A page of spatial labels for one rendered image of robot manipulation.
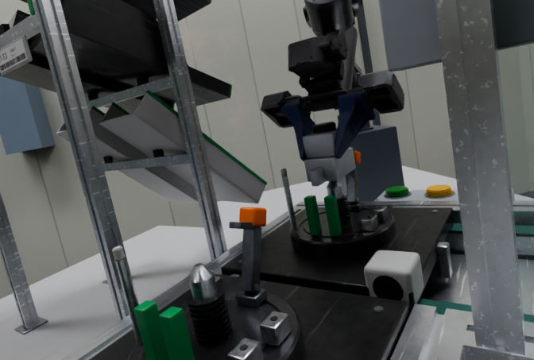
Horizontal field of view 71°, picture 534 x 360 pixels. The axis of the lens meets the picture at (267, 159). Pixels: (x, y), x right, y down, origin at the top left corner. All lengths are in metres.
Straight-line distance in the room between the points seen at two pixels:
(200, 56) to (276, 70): 0.57
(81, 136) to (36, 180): 2.59
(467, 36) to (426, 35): 0.04
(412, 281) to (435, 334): 0.05
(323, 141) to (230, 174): 0.23
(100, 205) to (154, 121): 0.16
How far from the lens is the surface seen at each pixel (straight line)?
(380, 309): 0.36
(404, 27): 0.32
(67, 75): 0.47
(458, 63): 0.28
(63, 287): 0.97
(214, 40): 2.84
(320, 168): 0.46
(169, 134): 0.59
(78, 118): 0.47
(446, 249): 0.49
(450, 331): 0.36
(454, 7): 0.28
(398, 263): 0.39
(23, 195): 3.11
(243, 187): 0.67
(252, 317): 0.34
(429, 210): 0.59
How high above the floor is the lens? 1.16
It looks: 8 degrees down
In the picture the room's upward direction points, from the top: 11 degrees counter-clockwise
